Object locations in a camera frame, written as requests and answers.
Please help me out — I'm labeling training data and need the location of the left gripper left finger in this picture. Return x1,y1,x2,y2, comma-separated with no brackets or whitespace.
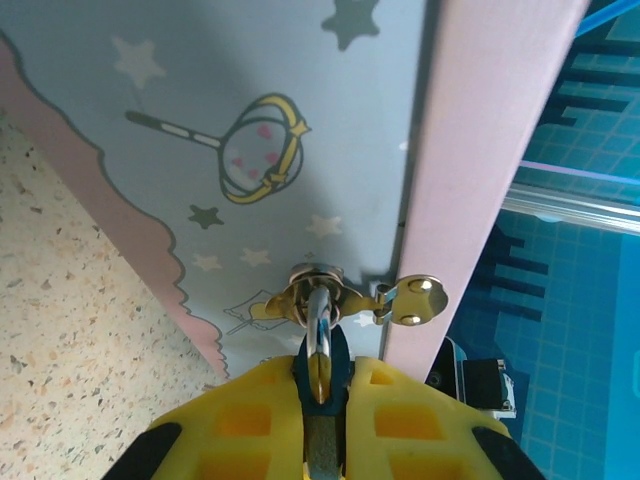
102,354,311,480

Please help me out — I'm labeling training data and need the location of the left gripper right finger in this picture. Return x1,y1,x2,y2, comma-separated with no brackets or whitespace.
342,354,549,480

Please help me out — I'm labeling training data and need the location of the teal padlock with silver shackle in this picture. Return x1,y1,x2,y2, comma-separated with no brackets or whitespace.
291,287,355,480

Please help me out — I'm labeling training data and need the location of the brass hasp latch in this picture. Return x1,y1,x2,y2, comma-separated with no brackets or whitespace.
264,272,450,329

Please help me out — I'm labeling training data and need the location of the blue pink cartoon tin box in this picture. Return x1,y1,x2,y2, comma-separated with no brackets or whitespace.
0,0,594,386

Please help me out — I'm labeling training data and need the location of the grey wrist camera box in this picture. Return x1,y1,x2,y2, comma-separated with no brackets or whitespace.
424,337,471,404

